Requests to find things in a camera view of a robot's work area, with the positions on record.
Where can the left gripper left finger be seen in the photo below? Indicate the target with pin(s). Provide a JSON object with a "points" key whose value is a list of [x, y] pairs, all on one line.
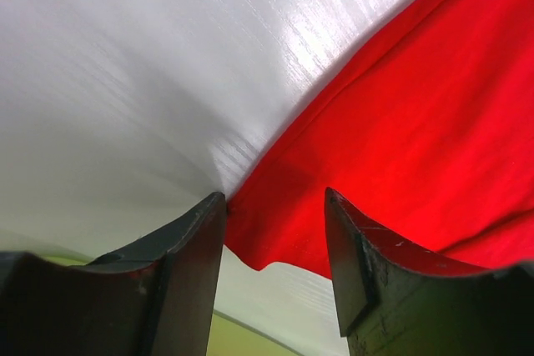
{"points": [[154, 296]]}

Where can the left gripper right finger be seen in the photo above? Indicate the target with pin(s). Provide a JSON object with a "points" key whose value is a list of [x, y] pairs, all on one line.
{"points": [[394, 297]]}

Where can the red t shirt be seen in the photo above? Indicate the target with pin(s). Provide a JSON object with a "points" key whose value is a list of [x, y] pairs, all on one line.
{"points": [[428, 130]]}

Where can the lime green tray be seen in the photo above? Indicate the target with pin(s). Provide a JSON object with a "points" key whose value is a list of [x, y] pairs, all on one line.
{"points": [[228, 338]]}

